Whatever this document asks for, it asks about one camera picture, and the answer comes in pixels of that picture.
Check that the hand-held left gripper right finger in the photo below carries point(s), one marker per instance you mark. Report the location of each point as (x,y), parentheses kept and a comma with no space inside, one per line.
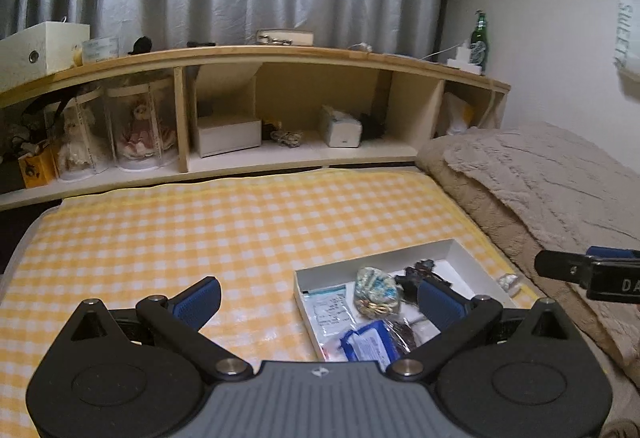
(440,308)

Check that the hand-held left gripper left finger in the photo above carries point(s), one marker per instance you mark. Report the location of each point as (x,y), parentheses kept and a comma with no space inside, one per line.
(200,303)

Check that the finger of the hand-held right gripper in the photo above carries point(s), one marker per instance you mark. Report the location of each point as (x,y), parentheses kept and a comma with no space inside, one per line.
(555,264)
(605,251)

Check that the white cardboard box tray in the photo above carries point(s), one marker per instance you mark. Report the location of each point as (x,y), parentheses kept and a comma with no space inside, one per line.
(460,268)

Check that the bag of beige rubber bands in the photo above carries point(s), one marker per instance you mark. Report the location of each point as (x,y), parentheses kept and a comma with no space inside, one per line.
(372,310)

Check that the teal patterned plastic bag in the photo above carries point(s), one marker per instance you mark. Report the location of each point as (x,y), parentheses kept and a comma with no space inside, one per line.
(375,285)

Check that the blue plastic packet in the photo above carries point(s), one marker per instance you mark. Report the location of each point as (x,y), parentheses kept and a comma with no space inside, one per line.
(370,345)

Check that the white packet with teal stripe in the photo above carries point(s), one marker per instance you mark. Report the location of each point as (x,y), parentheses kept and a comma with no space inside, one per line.
(325,305)

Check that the small clear plastic bag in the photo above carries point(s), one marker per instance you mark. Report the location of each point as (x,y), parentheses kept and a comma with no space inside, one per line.
(510,283)

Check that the yellow checked blanket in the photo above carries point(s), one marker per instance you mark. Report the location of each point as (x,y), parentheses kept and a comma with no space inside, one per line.
(200,228)

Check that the beige fluffy blanket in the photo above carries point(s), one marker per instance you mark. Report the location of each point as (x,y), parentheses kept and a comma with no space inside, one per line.
(540,178)

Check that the white rectangular box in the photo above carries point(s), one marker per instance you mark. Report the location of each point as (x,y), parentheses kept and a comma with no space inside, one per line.
(227,138)

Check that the white plastic bag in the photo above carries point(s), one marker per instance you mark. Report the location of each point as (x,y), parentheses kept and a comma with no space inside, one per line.
(457,115)

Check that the pink dress doll in case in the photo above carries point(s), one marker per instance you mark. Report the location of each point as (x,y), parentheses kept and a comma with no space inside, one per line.
(142,130)

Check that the small patterned trinket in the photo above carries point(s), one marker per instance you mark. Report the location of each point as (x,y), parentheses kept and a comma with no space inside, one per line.
(286,136)

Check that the white tissue box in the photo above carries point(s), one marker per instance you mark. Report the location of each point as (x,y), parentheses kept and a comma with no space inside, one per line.
(342,130)

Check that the cream dress doll in case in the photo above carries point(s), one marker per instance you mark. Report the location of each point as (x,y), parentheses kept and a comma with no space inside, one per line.
(75,140)

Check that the small yellow bag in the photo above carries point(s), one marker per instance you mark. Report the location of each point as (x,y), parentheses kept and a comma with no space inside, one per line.
(36,168)

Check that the small white box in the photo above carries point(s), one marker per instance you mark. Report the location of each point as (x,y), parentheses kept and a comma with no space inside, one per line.
(459,59)

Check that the green glass bottle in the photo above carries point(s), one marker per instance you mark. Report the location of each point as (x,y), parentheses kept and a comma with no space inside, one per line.
(481,43)

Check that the pile of small trinkets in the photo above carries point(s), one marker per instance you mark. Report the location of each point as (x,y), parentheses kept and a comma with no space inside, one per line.
(15,138)

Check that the wooden headboard shelf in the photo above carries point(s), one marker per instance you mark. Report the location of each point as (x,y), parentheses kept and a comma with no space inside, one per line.
(300,58)

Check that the small black object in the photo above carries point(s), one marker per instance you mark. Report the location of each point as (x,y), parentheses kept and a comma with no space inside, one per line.
(142,44)

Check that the small clear labelled container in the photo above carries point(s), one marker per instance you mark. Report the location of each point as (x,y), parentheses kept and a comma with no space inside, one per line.
(100,49)

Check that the white book with keyring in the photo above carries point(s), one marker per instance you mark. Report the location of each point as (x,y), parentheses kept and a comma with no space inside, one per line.
(287,37)

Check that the white storage box with hole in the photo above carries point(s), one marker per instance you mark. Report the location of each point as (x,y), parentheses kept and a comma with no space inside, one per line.
(40,53)

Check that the white wall paper sign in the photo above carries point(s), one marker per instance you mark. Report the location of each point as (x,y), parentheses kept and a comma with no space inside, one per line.
(627,28)

